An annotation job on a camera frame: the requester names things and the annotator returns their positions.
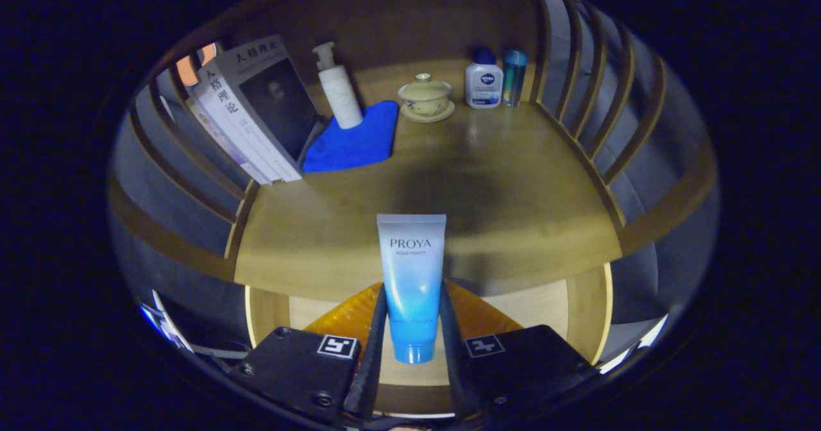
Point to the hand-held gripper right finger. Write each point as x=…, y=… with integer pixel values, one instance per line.
x=452, y=373

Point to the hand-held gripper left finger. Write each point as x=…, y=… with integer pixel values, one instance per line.
x=372, y=380

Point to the blue and white tube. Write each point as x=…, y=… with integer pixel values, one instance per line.
x=410, y=277

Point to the wooden drawer with black knob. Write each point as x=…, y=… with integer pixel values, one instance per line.
x=532, y=303

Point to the wooden countertop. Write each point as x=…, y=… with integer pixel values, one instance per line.
x=513, y=187

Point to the wooden cabinet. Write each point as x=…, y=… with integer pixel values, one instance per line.
x=423, y=27

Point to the blue cloth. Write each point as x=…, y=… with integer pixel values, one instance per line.
x=353, y=145

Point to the thin white book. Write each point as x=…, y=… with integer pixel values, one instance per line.
x=247, y=152

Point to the beige lidded tea cup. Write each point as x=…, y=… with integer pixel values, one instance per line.
x=424, y=97

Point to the white pump bottle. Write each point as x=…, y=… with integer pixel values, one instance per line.
x=343, y=97

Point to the pale purple book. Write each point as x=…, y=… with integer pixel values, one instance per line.
x=221, y=137

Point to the white lotion bottle blue cap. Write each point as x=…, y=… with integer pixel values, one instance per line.
x=484, y=84

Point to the white book with dark cover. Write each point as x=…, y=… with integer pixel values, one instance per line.
x=276, y=97

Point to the teal bottle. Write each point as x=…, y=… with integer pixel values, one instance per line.
x=513, y=78

